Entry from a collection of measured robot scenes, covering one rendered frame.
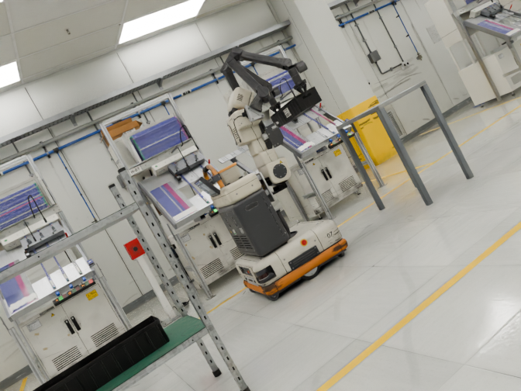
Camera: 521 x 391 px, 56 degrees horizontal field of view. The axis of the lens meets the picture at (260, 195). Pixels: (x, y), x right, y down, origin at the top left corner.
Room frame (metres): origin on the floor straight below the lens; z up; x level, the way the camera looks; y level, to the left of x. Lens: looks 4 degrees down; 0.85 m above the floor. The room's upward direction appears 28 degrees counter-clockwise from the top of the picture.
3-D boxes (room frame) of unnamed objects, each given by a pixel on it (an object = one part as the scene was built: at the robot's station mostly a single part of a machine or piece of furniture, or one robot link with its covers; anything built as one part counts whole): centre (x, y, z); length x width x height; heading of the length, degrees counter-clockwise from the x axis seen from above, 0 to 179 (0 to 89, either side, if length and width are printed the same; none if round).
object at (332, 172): (5.38, -0.70, 0.65); 1.01 x 0.73 x 1.29; 23
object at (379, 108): (3.82, -1.14, 0.40); 0.70 x 0.45 x 0.80; 16
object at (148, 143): (4.87, 0.61, 1.52); 0.51 x 0.13 x 0.27; 113
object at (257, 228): (3.45, 0.12, 0.59); 0.55 x 0.34 x 0.83; 16
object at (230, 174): (3.44, 0.14, 0.87); 0.23 x 0.15 x 0.11; 16
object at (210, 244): (4.96, 0.72, 0.31); 0.70 x 0.65 x 0.62; 113
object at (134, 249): (4.25, 1.19, 0.39); 0.24 x 0.24 x 0.78; 23
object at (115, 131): (5.10, 0.83, 1.82); 0.68 x 0.30 x 0.20; 113
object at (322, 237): (3.47, 0.03, 0.16); 0.67 x 0.64 x 0.25; 106
